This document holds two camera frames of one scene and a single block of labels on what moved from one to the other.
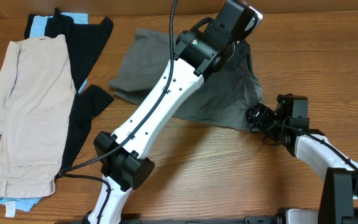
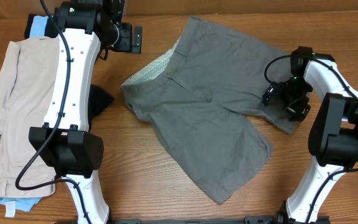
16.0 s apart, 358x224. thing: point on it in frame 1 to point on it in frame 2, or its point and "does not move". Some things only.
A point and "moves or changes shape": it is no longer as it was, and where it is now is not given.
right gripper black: [257, 116] to [301, 108]
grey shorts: [230, 97] moves or changes shape
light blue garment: [37, 30] does not move
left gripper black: [242, 44] to [125, 45]
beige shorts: [22, 127] does not move
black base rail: [248, 219] does not move
